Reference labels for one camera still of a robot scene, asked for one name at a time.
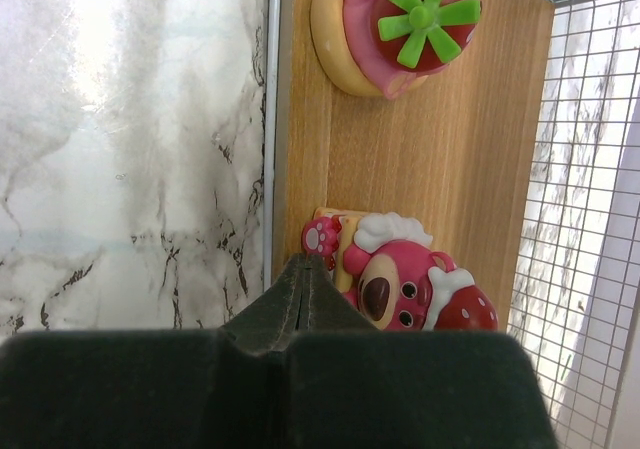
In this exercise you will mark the white wire wooden shelf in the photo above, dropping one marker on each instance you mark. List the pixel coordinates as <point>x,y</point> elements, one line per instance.
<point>522,161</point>

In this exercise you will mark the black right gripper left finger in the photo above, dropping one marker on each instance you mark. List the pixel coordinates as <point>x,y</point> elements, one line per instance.
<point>202,388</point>

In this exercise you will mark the pink bear strawberry tart toy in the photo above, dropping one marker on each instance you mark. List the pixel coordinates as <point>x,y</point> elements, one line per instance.
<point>385,48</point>

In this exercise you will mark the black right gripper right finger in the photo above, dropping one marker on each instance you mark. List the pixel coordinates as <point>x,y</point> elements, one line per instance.
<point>443,389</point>

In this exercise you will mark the pink bear cake car toy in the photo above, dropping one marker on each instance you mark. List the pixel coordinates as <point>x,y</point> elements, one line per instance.
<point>383,264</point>

